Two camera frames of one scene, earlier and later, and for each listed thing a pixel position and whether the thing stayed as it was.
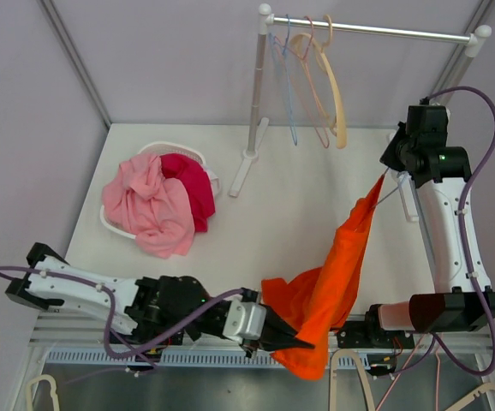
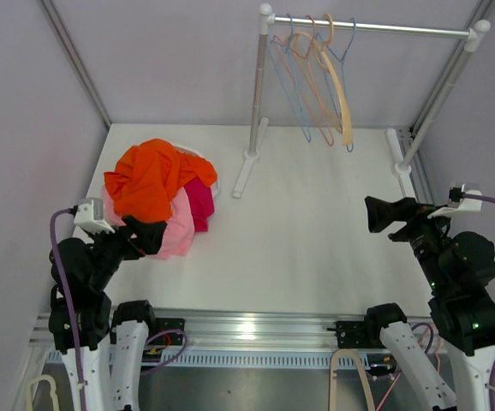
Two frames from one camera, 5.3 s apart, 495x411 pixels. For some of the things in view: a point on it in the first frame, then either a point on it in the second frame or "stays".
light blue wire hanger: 283,76 -> 288,44
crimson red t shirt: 187,169 stays
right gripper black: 389,157 -> 380,211
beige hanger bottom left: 53,390 stays
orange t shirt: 316,302 -> 148,176
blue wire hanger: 390,191 -> 333,68
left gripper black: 272,336 -> 148,235
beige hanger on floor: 363,374 stays
